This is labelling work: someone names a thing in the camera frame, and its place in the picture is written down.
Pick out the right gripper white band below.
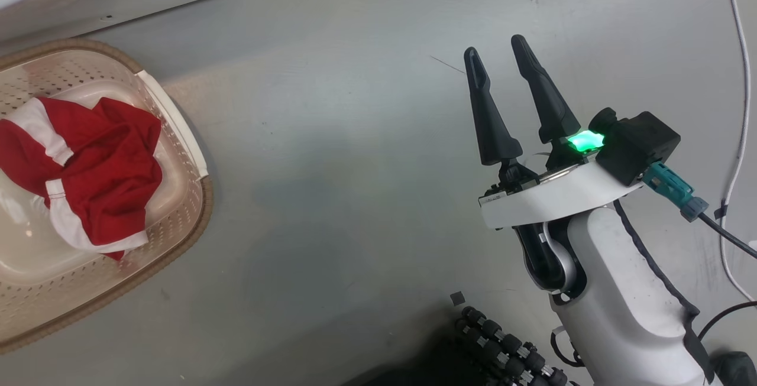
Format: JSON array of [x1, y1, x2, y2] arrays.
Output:
[[464, 34, 646, 231]]

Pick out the red and white garment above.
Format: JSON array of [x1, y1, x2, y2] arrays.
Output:
[[0, 96, 164, 261]]

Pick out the cream perforated laundry basket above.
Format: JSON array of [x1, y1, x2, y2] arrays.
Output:
[[0, 38, 214, 355]]

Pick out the teal cable connector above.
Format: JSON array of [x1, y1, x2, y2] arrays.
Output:
[[642, 161, 710, 223]]

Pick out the thin white floor cable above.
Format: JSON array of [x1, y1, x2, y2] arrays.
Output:
[[718, 0, 757, 304]]

